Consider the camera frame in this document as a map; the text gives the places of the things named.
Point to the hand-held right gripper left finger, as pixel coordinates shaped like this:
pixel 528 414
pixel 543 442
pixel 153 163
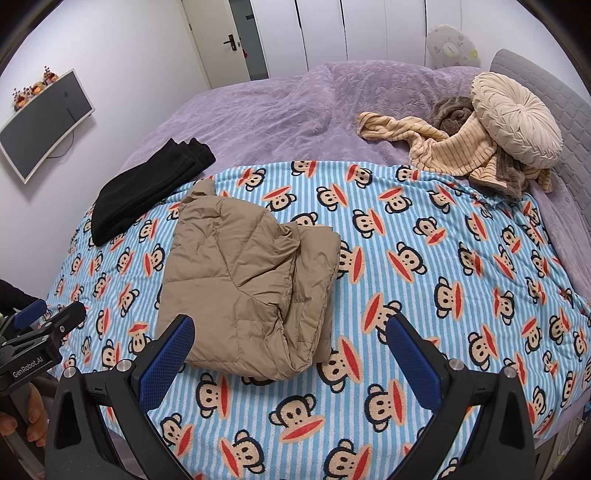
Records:
pixel 168 357

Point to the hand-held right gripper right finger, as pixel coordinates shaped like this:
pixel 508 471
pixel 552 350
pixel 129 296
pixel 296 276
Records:
pixel 411 360

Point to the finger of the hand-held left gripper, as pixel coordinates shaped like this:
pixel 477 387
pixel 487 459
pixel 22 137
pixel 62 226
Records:
pixel 64 321
pixel 30 313

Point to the beige puffer jacket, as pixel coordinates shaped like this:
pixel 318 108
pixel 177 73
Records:
pixel 240 277

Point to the person's left hand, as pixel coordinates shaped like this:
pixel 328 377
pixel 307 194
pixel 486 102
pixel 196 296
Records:
pixel 37 413

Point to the person's dark clothing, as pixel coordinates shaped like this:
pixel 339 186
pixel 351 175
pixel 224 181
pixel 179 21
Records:
pixel 14 297

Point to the monkey print striped blanket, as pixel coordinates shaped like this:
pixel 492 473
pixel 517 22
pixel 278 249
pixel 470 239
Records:
pixel 415 258

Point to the black folded pants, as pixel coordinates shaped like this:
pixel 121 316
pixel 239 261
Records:
pixel 138 189

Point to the beige striped fleece garment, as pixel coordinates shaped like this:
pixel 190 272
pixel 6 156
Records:
pixel 452 147

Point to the small flower decoration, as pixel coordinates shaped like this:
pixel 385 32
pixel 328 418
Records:
pixel 34 87

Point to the brown plush cloth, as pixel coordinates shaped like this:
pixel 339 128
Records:
pixel 450 115

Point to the cream round pleated pillow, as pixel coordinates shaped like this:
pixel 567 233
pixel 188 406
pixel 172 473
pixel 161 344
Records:
pixel 517 117

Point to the purple bed cover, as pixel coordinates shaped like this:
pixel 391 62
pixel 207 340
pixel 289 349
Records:
pixel 286 120

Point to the grey padded headboard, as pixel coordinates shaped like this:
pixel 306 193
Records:
pixel 572 138

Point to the white door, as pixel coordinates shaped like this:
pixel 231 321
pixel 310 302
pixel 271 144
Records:
pixel 207 41

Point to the round patterned cushion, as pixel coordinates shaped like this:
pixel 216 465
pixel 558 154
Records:
pixel 450 46

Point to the white wardrobe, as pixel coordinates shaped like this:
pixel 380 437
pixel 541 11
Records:
pixel 369 32

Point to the wall mounted monitor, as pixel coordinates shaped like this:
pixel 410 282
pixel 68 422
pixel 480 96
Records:
pixel 41 124

